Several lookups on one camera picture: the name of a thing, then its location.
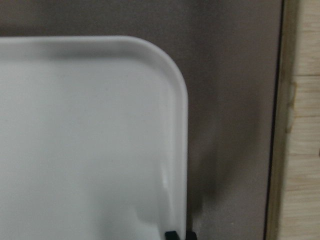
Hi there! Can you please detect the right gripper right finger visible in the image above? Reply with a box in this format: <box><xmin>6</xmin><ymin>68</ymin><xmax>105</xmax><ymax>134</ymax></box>
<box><xmin>186</xmin><ymin>231</ymin><xmax>198</xmax><ymax>240</ymax></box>

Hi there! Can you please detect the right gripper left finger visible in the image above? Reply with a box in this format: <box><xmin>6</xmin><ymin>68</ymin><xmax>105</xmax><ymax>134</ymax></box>
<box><xmin>164</xmin><ymin>231</ymin><xmax>179</xmax><ymax>240</ymax></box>

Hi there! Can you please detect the cream rabbit tray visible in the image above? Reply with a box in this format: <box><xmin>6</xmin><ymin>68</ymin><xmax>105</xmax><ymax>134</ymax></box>
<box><xmin>0</xmin><ymin>36</ymin><xmax>188</xmax><ymax>240</ymax></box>

